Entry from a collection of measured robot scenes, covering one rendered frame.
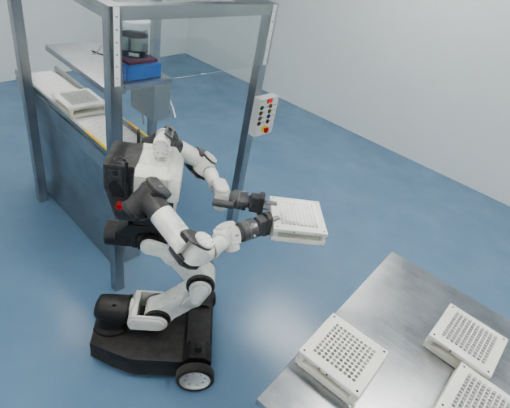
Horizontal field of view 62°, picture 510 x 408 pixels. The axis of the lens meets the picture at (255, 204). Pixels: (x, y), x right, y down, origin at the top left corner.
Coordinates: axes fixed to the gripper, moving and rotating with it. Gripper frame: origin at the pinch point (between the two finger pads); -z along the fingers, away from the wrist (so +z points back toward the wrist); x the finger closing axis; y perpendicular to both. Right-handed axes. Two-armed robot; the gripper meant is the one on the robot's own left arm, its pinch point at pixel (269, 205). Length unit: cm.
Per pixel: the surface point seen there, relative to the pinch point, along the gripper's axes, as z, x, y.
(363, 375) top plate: -38, 11, 74
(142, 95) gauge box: 76, -20, -52
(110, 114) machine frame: 81, -21, -20
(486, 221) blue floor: -226, 108, -188
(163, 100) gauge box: 64, -20, -49
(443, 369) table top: -73, 19, 60
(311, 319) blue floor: -44, 103, -26
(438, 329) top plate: -72, 12, 47
